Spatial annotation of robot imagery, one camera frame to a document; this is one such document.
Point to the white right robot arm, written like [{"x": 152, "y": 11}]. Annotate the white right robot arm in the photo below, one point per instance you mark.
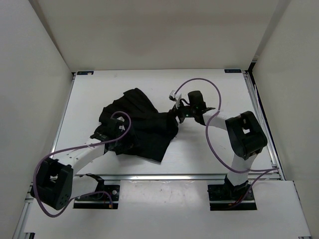
[{"x": 246, "y": 136}]

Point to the right blue label sticker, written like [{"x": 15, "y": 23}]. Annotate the right blue label sticker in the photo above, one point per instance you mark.
[{"x": 232, "y": 71}]

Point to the left aluminium frame rail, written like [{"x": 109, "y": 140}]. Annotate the left aluminium frame rail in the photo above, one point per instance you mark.
[{"x": 19, "y": 232}]

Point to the left blue label sticker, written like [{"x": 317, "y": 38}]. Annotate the left blue label sticker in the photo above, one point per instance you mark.
[{"x": 85, "y": 72}]

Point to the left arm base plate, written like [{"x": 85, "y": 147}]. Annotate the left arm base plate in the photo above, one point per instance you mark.
[{"x": 91, "y": 191}]

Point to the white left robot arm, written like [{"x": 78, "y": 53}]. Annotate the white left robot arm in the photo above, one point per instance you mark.
[{"x": 55, "y": 179}]

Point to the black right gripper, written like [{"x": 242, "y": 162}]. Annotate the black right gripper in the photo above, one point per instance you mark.
[{"x": 175, "y": 111}]

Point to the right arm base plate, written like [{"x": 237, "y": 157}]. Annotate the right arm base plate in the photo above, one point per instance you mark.
[{"x": 221, "y": 198}]

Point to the black pleated skirt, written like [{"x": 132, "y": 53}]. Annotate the black pleated skirt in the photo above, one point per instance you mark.
[{"x": 154, "y": 130}]

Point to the front aluminium rail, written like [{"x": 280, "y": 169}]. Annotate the front aluminium rail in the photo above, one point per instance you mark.
[{"x": 161, "y": 177}]

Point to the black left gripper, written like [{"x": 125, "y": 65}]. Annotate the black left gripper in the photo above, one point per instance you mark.
[{"x": 129, "y": 143}]

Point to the blue label sticker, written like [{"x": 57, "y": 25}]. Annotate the blue label sticker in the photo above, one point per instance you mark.
[
  {"x": 85, "y": 72},
  {"x": 232, "y": 71}
]

